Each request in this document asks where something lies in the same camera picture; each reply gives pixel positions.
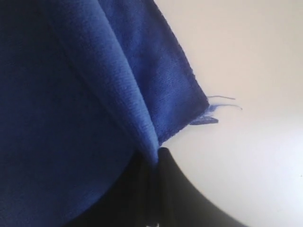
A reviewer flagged blue microfiber cloth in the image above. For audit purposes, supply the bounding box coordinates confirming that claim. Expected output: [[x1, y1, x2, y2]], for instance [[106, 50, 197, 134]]
[[0, 0, 217, 227]]

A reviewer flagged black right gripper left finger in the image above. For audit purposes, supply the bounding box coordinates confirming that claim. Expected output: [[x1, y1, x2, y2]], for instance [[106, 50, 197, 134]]
[[66, 152, 158, 227]]

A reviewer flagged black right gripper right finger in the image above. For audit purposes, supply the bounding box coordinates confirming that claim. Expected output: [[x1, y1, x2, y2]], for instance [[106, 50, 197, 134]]
[[156, 148, 244, 227]]

